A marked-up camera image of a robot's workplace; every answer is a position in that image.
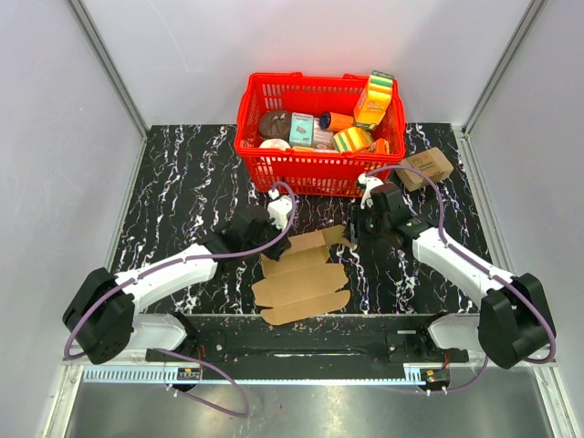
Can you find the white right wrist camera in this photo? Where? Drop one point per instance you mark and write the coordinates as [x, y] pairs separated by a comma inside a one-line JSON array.
[[367, 184]]

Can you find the yellow Kamenoko sponge pack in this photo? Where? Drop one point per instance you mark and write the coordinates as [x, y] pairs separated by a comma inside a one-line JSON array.
[[312, 150]]

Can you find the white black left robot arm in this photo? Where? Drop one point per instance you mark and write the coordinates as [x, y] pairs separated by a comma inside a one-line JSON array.
[[107, 315]]

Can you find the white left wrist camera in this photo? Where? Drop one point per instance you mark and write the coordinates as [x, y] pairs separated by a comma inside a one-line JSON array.
[[281, 209]]

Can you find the yellow green sponge pack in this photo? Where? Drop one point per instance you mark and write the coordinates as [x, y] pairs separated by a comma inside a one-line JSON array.
[[352, 139]]

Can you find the pink white small box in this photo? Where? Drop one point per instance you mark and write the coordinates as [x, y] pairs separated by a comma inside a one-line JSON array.
[[322, 139]]

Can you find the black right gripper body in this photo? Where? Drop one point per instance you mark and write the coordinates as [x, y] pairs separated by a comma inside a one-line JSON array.
[[374, 225]]

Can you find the aluminium frame rail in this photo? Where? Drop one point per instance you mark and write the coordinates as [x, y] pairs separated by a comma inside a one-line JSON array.
[[90, 31]]

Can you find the light blue Kamenoko sponge box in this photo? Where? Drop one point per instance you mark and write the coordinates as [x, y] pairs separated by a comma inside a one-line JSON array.
[[301, 130]]

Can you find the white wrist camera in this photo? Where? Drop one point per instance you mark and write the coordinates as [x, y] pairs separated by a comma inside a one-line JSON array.
[[367, 184], [281, 209]]

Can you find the red plastic shopping basket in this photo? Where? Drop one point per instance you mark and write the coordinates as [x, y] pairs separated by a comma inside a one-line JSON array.
[[310, 172]]

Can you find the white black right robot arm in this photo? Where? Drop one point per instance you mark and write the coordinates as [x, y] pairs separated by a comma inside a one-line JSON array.
[[513, 320]]

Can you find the orange cylindrical bottle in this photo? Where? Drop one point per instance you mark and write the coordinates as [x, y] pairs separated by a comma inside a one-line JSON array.
[[335, 122]]

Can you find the brown cardboard box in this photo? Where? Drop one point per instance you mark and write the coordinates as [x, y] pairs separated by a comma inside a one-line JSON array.
[[303, 283]]

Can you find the brown round knitted scrubber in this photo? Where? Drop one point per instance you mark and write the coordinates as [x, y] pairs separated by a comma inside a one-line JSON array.
[[275, 124]]

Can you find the scouring pads pack kraft sleeve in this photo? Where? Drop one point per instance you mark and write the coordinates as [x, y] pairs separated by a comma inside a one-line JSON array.
[[432, 163]]

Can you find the white round sponge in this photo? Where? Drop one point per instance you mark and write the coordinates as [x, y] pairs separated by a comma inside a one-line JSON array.
[[275, 144]]

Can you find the orange sponge package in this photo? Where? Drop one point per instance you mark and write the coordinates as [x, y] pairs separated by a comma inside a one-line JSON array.
[[379, 146]]

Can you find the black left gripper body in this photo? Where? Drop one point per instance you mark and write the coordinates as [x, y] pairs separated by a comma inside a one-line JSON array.
[[269, 229]]

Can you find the green yellow sponge scrubber box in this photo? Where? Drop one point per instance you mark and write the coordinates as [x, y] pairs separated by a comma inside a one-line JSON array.
[[374, 100]]

